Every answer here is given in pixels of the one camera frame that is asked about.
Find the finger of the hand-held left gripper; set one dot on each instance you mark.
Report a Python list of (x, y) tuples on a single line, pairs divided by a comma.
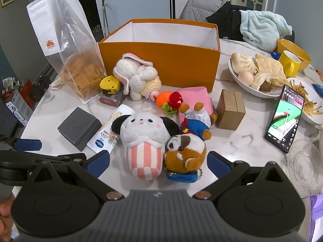
[(27, 144), (15, 167)]

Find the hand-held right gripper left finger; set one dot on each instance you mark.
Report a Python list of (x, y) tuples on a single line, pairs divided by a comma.
[(99, 161)]

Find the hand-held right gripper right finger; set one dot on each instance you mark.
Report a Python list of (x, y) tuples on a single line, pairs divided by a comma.
[(217, 163)]

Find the brown dog plush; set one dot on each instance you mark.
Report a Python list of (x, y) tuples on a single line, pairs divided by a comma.
[(185, 153)]

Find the grey square box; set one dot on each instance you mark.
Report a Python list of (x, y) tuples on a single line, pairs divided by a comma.
[(78, 127)]

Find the blue-suited bear plush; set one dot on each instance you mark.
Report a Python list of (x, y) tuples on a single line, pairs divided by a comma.
[(198, 124)]

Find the brown cardboard box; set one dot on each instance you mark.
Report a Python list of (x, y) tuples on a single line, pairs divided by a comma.
[(231, 109)]

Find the illustrated card box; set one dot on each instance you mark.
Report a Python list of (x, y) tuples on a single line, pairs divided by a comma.
[(111, 100)]

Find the pink box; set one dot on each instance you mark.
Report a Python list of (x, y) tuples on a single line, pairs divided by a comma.
[(193, 94)]

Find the orange crocheted toy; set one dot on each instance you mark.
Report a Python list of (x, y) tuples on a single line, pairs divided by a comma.
[(165, 100)]

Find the orange storage box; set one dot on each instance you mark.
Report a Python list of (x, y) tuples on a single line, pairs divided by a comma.
[(164, 60)]

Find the person's left hand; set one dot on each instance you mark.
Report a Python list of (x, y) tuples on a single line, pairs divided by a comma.
[(4, 215)]

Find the white lotion tube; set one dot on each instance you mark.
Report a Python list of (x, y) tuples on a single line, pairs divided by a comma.
[(108, 131)]

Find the cardboard boxes on floor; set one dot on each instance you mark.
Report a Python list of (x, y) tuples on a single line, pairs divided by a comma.
[(17, 100)]

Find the white bowl of buns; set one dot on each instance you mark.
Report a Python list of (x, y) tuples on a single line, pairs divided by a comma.
[(248, 88)]

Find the clear glass plate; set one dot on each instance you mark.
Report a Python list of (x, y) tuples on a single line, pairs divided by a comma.
[(305, 166)]

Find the brown egg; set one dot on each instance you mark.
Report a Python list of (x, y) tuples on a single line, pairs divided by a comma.
[(245, 78)]

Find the white crocheted bunny doll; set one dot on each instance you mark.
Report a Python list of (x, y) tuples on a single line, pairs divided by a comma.
[(137, 74)]

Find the clear snack bag with crackers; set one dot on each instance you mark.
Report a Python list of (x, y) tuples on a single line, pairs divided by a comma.
[(70, 55)]

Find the steamed bun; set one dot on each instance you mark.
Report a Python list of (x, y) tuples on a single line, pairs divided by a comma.
[(242, 61)]

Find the folded flatbread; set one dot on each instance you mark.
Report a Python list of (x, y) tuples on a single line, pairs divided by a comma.
[(271, 68)]

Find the plate of shredded potato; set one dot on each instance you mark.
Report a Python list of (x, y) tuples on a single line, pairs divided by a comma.
[(311, 103)]

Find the purple packet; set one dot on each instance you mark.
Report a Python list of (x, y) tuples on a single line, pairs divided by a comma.
[(316, 219)]

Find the yellow mug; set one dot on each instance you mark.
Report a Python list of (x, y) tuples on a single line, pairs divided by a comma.
[(287, 63)]

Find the small blue object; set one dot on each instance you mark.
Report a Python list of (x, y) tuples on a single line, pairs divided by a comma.
[(275, 55)]

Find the blue snack packet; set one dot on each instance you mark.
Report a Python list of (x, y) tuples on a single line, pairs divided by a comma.
[(318, 87)]

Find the orange marker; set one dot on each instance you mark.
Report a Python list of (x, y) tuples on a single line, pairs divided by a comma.
[(319, 74)]

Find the yellow bowl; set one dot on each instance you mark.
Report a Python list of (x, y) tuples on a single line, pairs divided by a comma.
[(301, 53)]

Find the light blue fleece blanket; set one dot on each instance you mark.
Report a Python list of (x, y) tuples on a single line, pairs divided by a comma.
[(262, 27)]

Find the black jacket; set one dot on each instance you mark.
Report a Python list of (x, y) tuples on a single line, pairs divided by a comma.
[(227, 20)]

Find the grey crutch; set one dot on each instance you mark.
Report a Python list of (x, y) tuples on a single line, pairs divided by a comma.
[(105, 17)]

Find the grey down jacket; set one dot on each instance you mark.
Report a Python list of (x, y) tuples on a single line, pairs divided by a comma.
[(199, 7)]

